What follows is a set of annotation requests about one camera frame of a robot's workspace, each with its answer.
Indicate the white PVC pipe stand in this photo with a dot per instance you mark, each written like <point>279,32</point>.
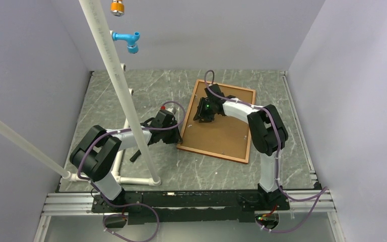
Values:
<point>96,20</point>

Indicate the red wooden picture frame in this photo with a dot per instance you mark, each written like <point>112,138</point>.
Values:
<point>225,137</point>

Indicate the aluminium extrusion frame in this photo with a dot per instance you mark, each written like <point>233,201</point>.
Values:
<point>80,204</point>

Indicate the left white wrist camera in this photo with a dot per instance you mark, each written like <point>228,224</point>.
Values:
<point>172,110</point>

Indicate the orange pipe fitting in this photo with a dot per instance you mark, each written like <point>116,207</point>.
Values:
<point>117,8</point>

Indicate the blue pipe fitting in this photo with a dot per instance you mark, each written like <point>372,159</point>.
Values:
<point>130,39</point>

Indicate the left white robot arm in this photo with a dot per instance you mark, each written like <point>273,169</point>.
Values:
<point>95,154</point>

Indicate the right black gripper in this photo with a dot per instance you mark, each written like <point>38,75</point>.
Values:
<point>201,114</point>

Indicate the steel claw hammer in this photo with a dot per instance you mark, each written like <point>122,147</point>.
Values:
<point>135,156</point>

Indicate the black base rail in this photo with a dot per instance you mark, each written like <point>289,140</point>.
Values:
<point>194,206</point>

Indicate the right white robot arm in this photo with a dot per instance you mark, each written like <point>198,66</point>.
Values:
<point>267,130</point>

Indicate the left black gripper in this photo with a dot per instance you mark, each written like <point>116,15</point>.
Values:
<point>176,138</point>

